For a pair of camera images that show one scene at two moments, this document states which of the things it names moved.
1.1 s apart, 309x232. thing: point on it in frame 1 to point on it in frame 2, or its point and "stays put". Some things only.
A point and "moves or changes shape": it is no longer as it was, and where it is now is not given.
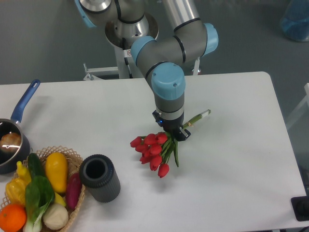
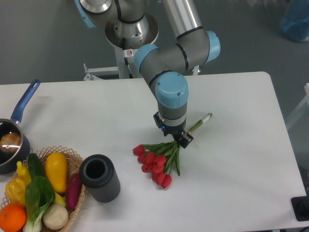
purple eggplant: x=73 y=190 stays put
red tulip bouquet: x=157 y=149 moves or changes shape
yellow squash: x=57 y=166 stays put
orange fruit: x=13 y=217 stays put
